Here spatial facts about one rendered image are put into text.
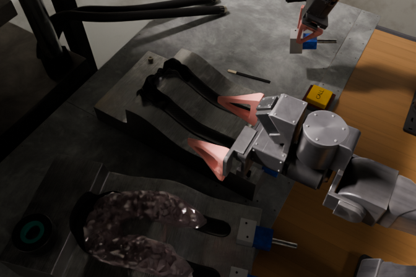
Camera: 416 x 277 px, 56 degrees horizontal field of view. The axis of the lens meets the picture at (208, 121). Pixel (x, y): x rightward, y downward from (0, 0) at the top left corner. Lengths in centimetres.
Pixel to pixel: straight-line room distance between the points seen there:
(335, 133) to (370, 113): 73
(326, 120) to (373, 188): 11
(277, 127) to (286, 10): 102
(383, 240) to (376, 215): 47
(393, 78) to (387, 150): 28
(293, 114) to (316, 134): 4
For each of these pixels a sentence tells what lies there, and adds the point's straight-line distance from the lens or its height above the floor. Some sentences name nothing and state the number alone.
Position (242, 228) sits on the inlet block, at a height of 88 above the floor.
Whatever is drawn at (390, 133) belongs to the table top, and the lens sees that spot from 122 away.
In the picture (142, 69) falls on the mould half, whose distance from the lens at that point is 119.
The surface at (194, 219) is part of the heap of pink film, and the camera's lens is 89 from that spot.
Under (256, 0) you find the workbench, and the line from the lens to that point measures 154.
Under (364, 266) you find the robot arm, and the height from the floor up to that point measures 93.
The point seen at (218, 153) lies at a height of 123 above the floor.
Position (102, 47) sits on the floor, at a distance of 260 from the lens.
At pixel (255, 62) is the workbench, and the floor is 80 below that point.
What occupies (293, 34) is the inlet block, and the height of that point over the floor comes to 95.
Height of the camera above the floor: 171
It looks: 53 degrees down
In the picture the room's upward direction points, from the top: straight up
